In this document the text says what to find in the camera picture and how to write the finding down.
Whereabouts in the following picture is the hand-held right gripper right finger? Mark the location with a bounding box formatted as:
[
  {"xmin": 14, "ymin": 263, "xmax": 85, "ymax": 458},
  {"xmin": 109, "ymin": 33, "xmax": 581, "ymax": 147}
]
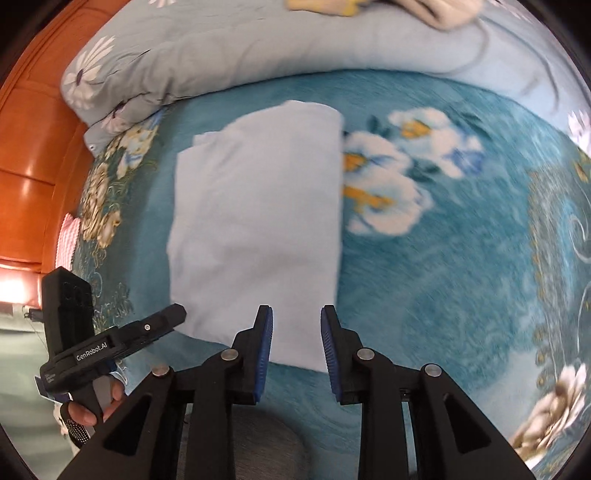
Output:
[{"xmin": 321, "ymin": 305, "xmax": 536, "ymax": 480}]

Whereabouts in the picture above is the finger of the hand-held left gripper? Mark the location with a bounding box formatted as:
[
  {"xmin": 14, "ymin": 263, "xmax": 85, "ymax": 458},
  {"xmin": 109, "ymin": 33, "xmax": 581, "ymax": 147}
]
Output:
[{"xmin": 111, "ymin": 303, "xmax": 188, "ymax": 352}]

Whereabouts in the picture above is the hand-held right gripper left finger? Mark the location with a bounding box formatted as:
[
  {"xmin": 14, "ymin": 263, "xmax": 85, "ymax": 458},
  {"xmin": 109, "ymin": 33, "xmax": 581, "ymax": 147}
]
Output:
[{"xmin": 60, "ymin": 305, "xmax": 274, "ymax": 480}]

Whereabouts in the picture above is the light blue t-shirt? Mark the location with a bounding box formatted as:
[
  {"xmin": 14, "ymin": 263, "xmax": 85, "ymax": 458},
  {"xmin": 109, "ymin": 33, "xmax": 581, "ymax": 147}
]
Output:
[{"xmin": 166, "ymin": 100, "xmax": 345, "ymax": 374}]

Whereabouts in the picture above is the person's left hand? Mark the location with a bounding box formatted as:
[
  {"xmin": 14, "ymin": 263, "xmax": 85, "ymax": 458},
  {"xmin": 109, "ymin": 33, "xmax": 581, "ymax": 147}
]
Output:
[{"xmin": 62, "ymin": 371, "xmax": 126, "ymax": 444}]

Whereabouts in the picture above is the pale green cloth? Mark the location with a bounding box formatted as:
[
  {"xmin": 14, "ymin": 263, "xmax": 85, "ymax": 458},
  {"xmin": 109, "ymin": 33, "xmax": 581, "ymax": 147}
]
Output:
[{"xmin": 0, "ymin": 300, "xmax": 75, "ymax": 455}]

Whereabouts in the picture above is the pink checked cloth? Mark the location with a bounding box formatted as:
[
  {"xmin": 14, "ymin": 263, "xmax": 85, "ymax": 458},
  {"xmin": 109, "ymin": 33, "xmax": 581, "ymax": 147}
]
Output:
[{"xmin": 54, "ymin": 212, "xmax": 81, "ymax": 273}]

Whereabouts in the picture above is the grey cloth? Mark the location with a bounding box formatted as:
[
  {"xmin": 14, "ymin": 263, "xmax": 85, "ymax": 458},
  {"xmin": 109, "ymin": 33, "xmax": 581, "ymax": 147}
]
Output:
[{"xmin": 178, "ymin": 406, "xmax": 308, "ymax": 480}]

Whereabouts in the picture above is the orange wooden headboard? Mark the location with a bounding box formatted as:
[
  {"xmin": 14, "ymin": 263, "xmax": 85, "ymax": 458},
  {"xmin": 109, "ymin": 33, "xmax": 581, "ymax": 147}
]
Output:
[{"xmin": 0, "ymin": 0, "xmax": 134, "ymax": 278}]

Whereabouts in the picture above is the light blue floral duvet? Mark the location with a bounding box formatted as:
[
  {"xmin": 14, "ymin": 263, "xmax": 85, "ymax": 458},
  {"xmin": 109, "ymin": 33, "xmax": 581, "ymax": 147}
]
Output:
[{"xmin": 60, "ymin": 0, "xmax": 591, "ymax": 153}]

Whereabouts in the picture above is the yellow cloth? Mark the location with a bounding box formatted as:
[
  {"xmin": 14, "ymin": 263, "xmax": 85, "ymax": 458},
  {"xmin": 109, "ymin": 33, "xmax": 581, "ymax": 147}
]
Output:
[{"xmin": 284, "ymin": 0, "xmax": 370, "ymax": 17}]

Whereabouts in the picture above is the beige sweater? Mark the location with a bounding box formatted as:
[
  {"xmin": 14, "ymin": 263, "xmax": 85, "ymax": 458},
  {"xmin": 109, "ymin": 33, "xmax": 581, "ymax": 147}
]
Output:
[{"xmin": 397, "ymin": 0, "xmax": 485, "ymax": 31}]

